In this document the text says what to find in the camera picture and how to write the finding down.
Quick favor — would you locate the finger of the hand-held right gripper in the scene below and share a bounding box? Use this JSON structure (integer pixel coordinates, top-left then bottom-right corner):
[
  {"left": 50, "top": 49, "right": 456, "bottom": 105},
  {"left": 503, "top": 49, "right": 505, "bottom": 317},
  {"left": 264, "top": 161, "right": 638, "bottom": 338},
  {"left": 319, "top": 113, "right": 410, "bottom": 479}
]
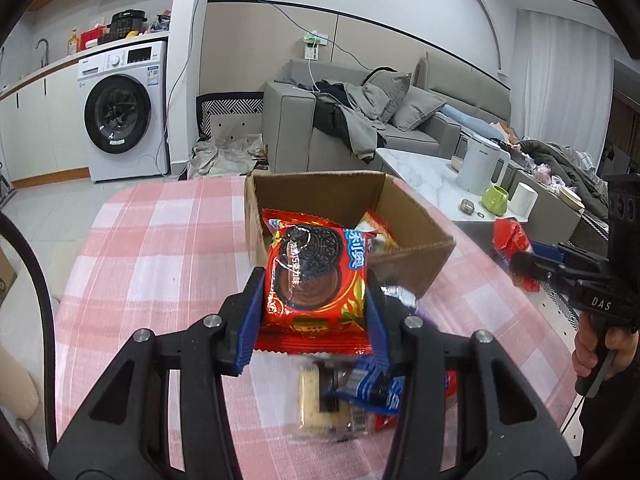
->
[
  {"left": 531, "top": 241, "right": 611, "bottom": 267},
  {"left": 509, "top": 251, "right": 581, "bottom": 291}
]

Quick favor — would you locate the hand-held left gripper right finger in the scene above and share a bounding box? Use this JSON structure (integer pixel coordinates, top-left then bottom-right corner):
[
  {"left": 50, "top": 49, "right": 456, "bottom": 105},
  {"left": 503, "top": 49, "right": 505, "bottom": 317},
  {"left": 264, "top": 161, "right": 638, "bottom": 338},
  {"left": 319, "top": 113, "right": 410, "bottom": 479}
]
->
[{"left": 365, "top": 280, "right": 593, "bottom": 480}]

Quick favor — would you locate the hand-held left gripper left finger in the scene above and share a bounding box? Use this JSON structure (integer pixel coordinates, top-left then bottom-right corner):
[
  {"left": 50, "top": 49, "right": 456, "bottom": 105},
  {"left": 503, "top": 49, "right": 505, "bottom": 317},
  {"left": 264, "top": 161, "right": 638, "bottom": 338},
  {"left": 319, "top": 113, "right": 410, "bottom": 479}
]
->
[{"left": 47, "top": 266, "right": 266, "bottom": 480}]

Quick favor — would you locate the red snack bag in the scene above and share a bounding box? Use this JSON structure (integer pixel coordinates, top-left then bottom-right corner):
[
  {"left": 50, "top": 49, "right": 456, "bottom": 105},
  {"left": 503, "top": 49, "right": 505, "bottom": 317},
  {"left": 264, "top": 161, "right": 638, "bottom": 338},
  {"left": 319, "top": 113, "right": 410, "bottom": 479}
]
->
[{"left": 492, "top": 217, "right": 541, "bottom": 293}]

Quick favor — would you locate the red chocolate cookie packet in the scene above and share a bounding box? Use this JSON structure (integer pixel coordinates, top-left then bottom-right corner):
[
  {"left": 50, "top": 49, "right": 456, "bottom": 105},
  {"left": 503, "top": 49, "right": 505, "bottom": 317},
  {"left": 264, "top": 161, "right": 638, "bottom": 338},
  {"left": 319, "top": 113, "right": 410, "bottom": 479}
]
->
[{"left": 252, "top": 208, "right": 373, "bottom": 356}]

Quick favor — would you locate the blue cookie packet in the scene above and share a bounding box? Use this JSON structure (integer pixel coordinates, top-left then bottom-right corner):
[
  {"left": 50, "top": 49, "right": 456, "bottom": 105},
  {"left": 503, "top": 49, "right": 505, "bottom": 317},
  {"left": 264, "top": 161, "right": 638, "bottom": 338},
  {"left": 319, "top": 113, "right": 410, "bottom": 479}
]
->
[{"left": 332, "top": 355, "right": 406, "bottom": 413}]

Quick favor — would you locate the cardboard box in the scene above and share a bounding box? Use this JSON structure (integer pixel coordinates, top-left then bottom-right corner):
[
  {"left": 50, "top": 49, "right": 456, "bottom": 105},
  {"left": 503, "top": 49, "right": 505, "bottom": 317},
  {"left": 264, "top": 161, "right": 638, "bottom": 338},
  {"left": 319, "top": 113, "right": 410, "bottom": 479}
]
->
[{"left": 244, "top": 171, "right": 457, "bottom": 301}]

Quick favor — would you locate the person's right forearm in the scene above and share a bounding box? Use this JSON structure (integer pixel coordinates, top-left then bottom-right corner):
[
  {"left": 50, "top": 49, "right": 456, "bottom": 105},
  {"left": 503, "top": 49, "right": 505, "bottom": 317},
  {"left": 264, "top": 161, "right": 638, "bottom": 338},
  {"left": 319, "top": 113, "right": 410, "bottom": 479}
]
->
[{"left": 575, "top": 345, "right": 640, "bottom": 466}]

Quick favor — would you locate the person's right hand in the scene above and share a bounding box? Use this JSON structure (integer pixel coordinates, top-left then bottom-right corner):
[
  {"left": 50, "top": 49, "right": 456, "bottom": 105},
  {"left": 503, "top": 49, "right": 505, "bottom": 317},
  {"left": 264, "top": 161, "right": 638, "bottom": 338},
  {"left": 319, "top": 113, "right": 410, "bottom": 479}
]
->
[{"left": 571, "top": 317, "right": 640, "bottom": 378}]

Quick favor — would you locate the purple foil snack packet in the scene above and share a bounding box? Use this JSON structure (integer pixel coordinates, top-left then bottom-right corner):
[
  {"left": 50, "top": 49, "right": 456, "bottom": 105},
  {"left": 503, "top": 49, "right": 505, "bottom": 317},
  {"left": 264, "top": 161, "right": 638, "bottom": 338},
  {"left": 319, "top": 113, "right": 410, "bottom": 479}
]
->
[{"left": 381, "top": 285, "right": 426, "bottom": 321}]

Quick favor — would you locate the grey footstool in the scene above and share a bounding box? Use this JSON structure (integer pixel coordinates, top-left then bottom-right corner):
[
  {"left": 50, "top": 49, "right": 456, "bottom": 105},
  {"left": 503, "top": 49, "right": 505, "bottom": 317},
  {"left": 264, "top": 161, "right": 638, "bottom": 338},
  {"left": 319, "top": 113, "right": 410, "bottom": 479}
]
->
[{"left": 515, "top": 170, "right": 585, "bottom": 247}]

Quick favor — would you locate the white cylindrical cup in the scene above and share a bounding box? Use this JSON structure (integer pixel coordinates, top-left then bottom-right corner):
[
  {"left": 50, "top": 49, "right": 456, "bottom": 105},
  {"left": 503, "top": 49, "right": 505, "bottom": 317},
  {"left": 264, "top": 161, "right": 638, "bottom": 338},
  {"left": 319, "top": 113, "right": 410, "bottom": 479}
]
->
[{"left": 507, "top": 181, "right": 538, "bottom": 221}]

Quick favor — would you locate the green mug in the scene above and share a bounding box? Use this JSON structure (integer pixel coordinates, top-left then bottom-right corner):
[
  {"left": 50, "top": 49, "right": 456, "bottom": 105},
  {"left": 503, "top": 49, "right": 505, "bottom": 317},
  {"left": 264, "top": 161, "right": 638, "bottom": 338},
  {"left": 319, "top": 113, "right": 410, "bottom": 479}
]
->
[{"left": 481, "top": 185, "right": 510, "bottom": 217}]

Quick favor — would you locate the orange patterned snack packet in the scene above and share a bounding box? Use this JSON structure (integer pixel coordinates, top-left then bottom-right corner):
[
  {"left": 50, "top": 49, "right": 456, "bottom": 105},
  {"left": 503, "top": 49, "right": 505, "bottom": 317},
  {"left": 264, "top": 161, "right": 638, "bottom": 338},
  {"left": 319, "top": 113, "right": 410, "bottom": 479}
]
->
[{"left": 357, "top": 210, "right": 401, "bottom": 256}]

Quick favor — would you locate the grey blanket pile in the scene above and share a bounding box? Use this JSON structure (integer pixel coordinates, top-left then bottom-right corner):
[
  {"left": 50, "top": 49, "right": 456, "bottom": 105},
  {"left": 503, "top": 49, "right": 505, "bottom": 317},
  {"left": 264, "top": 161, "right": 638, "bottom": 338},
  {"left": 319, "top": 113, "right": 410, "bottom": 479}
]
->
[{"left": 520, "top": 139, "right": 608, "bottom": 216}]

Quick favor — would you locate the pink plaid tablecloth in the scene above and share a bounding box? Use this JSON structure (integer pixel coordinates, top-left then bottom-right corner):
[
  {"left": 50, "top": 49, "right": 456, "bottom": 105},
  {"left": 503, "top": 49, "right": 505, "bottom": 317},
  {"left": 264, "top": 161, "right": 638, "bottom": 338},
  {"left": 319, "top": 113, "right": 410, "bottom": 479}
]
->
[{"left": 52, "top": 175, "right": 583, "bottom": 480}]

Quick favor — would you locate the clear cracker packet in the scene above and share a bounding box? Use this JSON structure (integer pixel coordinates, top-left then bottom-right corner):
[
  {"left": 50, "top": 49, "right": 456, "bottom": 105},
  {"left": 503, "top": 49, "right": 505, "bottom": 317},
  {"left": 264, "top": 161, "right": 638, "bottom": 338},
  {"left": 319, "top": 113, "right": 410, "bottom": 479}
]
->
[{"left": 290, "top": 357, "right": 371, "bottom": 443}]

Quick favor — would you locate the white electric kettle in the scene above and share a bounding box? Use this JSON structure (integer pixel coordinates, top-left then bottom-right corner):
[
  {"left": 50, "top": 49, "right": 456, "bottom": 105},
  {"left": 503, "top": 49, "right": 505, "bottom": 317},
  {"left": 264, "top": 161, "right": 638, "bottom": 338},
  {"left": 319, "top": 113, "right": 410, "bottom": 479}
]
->
[{"left": 455, "top": 137, "right": 512, "bottom": 195}]

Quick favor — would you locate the dark cabinet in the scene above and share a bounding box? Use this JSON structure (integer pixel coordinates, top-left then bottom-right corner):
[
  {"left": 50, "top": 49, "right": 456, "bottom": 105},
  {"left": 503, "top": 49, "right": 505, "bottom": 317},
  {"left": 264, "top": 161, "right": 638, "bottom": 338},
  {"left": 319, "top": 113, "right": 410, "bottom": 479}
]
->
[{"left": 607, "top": 60, "right": 640, "bottom": 176}]

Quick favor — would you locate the marble coffee table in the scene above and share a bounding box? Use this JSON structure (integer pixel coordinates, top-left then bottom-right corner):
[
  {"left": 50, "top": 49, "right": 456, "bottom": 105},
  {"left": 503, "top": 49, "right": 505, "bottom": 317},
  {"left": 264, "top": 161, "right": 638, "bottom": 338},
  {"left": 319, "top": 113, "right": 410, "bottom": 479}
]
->
[{"left": 375, "top": 147, "right": 538, "bottom": 223}]

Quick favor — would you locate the crumpled beige cloth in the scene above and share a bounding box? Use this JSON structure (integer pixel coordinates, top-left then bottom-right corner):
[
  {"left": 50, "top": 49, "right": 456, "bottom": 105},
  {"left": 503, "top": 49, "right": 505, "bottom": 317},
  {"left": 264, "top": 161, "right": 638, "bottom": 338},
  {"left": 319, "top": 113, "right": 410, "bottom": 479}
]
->
[{"left": 187, "top": 132, "right": 266, "bottom": 181}]

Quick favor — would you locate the light blue blanket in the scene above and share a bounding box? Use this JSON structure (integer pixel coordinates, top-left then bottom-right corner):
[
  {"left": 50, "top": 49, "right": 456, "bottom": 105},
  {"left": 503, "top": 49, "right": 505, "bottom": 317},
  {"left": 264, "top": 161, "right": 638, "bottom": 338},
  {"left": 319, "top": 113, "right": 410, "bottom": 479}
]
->
[{"left": 442, "top": 105, "right": 501, "bottom": 138}]

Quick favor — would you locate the grey garment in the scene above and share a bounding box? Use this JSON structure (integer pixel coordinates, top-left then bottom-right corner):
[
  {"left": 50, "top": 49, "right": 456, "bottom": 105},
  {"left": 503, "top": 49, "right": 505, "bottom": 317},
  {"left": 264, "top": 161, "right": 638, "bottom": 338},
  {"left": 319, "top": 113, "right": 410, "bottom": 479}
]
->
[{"left": 335, "top": 82, "right": 388, "bottom": 163}]

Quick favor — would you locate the white curtain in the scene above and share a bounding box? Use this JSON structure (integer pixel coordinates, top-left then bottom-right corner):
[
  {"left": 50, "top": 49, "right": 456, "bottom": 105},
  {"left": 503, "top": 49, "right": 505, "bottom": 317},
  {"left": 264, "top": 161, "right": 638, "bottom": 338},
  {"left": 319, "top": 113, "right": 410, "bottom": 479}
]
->
[{"left": 510, "top": 10, "right": 621, "bottom": 146}]

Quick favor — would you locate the grey sofa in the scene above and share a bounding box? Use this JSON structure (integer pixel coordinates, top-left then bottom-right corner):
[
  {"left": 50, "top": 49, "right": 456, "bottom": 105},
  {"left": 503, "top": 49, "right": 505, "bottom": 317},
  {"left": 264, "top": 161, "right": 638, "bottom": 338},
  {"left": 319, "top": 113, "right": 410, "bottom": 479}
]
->
[{"left": 262, "top": 52, "right": 513, "bottom": 176}]

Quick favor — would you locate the light grey pillow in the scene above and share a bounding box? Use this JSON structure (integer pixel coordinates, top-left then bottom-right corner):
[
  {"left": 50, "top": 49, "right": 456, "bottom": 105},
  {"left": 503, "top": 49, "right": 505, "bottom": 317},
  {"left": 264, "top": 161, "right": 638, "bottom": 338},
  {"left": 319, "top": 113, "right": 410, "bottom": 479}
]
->
[{"left": 390, "top": 85, "right": 447, "bottom": 132}]

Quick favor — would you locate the black garment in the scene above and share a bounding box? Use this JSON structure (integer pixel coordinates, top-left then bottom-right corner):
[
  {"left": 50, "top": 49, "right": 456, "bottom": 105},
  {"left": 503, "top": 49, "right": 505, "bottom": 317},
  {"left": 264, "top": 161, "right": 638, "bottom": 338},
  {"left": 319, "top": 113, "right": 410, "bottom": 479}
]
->
[{"left": 312, "top": 80, "right": 353, "bottom": 137}]

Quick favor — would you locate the dark grey pillow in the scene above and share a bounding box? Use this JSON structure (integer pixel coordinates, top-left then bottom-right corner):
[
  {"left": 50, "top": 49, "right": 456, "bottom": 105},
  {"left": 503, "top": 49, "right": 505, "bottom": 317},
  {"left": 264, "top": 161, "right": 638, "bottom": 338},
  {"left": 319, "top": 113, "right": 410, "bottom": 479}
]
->
[{"left": 362, "top": 71, "right": 412, "bottom": 123}]

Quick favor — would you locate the white washing machine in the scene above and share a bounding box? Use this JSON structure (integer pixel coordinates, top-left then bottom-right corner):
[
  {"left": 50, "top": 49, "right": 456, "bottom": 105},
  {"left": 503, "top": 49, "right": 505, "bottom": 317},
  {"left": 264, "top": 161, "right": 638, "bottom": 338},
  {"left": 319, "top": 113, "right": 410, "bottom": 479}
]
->
[{"left": 76, "top": 40, "right": 171, "bottom": 183}]

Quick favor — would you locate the cream cylinder cushion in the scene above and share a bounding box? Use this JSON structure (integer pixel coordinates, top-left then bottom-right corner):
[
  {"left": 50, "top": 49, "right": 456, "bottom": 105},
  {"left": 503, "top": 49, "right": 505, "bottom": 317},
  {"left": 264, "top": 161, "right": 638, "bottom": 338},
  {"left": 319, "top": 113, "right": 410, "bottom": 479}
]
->
[{"left": 0, "top": 345, "right": 40, "bottom": 418}]

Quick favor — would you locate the printed cardboard carton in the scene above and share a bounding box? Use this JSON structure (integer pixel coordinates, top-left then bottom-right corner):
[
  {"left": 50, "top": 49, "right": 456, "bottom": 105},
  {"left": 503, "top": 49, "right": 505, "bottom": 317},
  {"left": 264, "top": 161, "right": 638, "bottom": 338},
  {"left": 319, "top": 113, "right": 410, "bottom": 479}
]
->
[{"left": 0, "top": 247, "right": 21, "bottom": 306}]

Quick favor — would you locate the white kitchen counter cabinet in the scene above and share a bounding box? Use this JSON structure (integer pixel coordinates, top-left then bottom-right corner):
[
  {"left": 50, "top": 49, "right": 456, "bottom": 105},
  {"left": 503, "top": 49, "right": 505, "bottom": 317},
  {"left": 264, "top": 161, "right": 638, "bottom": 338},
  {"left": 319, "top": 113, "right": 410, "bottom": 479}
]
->
[{"left": 0, "top": 52, "right": 93, "bottom": 186}]

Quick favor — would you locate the black pressure cooker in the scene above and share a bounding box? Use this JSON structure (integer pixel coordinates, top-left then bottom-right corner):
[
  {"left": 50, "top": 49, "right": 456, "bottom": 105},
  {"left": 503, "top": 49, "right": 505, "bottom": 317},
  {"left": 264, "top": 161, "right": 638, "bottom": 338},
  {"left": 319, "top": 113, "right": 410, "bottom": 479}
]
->
[{"left": 109, "top": 10, "right": 147, "bottom": 41}]

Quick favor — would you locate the red box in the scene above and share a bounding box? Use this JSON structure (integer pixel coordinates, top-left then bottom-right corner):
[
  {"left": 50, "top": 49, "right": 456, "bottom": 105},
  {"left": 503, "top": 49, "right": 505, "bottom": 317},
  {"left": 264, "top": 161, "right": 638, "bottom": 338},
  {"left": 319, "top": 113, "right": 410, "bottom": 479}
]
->
[{"left": 80, "top": 27, "right": 108, "bottom": 51}]

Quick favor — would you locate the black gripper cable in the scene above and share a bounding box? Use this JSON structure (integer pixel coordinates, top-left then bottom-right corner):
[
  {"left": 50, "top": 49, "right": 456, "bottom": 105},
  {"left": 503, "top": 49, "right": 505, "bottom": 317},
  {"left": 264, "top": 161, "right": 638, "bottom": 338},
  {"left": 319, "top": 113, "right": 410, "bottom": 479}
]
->
[{"left": 0, "top": 212, "right": 58, "bottom": 456}]

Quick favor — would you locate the wall socket with green plug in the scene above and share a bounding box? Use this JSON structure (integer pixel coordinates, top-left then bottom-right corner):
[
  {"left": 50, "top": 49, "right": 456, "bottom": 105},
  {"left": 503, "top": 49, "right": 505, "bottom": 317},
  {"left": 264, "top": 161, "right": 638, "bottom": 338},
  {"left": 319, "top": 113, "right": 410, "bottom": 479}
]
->
[{"left": 302, "top": 31, "right": 328, "bottom": 61}]

